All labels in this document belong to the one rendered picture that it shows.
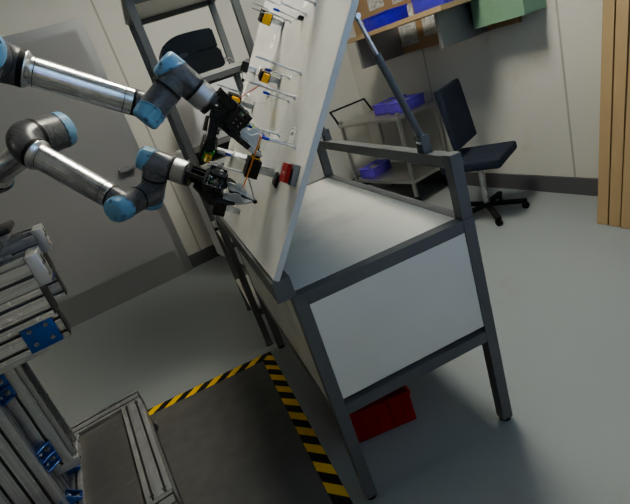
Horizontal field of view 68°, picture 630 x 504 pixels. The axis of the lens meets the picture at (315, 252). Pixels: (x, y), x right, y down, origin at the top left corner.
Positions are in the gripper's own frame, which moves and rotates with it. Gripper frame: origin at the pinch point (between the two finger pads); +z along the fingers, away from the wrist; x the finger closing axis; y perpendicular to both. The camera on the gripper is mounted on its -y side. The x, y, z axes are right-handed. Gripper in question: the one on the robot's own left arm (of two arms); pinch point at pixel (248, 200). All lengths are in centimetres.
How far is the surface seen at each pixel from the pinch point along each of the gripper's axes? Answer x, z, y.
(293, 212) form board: -10.7, 14.3, 24.9
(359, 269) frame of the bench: -14.4, 37.3, 13.3
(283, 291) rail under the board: -27.9, 19.2, 12.8
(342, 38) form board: 27, 11, 48
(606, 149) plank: 134, 165, -55
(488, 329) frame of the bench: -11, 87, -5
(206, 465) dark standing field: -81, 17, -84
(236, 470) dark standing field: -78, 29, -74
